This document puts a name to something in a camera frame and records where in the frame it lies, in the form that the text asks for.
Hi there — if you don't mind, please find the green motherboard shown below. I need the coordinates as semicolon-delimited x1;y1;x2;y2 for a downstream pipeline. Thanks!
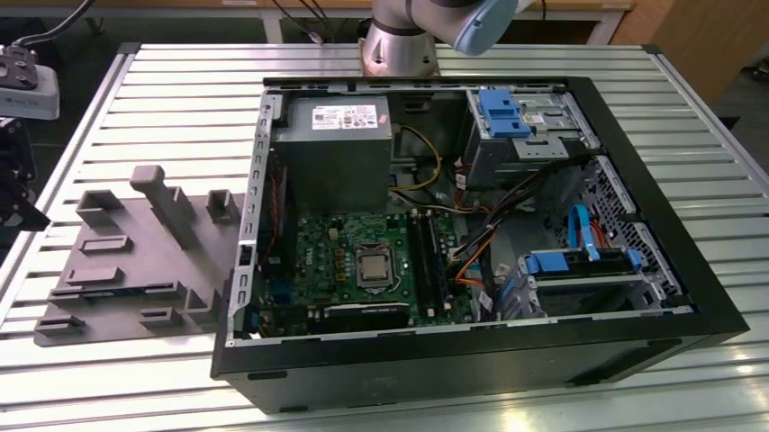
254;211;475;337

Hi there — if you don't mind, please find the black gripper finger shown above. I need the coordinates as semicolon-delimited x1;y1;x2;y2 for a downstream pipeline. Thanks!
0;116;53;233

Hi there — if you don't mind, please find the grey parts rack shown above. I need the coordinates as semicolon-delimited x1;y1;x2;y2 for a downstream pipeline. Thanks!
31;165;250;347

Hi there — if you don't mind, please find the blue plastic bay latch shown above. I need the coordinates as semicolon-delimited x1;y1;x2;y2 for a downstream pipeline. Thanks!
477;89;533;140

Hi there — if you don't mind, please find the red fan wire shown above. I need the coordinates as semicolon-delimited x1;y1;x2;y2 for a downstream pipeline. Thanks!
266;170;286;266

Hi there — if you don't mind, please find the black cable bundle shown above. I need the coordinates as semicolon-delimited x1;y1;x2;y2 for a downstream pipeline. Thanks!
447;152;602;262

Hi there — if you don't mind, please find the grey power supply unit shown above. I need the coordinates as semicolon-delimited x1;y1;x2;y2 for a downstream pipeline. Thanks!
269;94;395;212

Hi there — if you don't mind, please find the yellow wire bundle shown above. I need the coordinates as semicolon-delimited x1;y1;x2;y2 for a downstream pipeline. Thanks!
388;125;443;194

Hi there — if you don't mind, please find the black PC case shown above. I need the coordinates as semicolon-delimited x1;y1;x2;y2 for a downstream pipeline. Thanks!
208;76;751;414

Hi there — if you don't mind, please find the black graphics card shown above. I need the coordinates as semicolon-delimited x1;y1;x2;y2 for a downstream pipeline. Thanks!
305;300;415;335

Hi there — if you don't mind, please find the hard disk in blue carrier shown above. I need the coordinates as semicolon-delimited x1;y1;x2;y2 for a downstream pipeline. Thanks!
516;248;643;284

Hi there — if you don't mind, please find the metal CPU socket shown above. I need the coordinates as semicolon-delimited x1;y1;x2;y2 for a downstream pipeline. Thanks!
352;242;403;296

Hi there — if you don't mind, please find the silver CPU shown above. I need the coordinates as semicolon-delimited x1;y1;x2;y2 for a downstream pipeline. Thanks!
357;256;392;281

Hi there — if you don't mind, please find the wooden cabinet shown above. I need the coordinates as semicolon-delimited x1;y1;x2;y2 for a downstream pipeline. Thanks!
611;0;769;107

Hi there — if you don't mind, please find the blue SATA cable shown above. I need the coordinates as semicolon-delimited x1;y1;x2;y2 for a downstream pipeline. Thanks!
567;204;603;263

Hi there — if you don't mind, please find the orange wire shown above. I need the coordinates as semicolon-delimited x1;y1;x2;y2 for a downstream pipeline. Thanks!
449;251;488;287

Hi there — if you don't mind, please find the metal disk bay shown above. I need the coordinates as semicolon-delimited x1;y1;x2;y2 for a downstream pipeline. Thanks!
495;269;691;325

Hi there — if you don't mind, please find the black RAM slot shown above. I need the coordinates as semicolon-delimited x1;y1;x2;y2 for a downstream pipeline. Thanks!
407;209;437;317

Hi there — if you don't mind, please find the white framed wooden desk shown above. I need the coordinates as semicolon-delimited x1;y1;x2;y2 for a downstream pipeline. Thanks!
0;0;638;46

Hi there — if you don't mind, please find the metal optical drive cage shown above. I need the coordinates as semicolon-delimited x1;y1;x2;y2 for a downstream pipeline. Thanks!
464;87;602;190

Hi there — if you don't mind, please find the grey camera cable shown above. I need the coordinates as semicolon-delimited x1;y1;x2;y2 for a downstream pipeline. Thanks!
7;0;101;49

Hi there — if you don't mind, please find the black hanging cable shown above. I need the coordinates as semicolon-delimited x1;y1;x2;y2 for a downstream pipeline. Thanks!
269;0;329;45

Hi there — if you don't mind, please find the blue RAM stick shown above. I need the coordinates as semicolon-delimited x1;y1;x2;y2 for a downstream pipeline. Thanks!
49;282;185;301

